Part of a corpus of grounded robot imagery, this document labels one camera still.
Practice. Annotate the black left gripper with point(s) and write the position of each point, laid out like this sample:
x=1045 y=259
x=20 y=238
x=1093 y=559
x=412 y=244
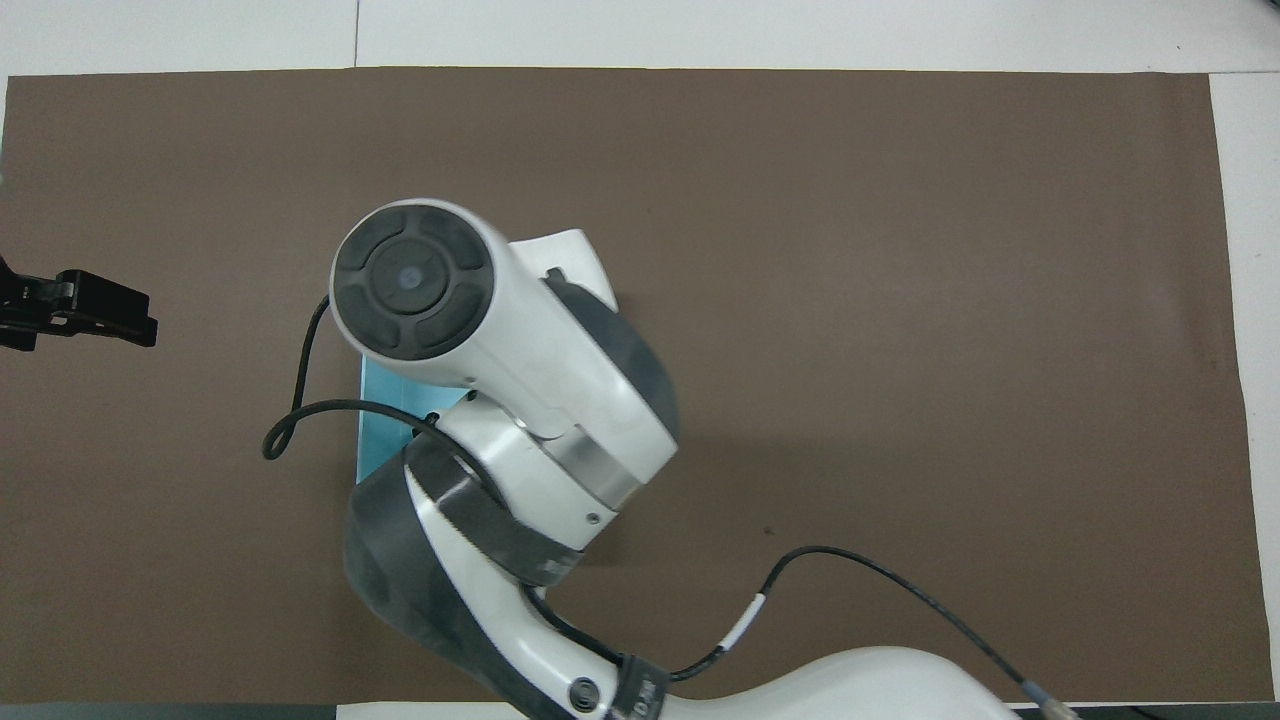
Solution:
x=30 y=305

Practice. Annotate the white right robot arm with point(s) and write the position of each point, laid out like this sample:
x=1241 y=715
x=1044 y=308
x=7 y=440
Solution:
x=540 y=360

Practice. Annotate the light blue storage box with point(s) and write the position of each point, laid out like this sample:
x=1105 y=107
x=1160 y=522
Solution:
x=385 y=420

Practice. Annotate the brown table mat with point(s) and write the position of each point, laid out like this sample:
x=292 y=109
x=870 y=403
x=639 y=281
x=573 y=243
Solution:
x=900 y=300

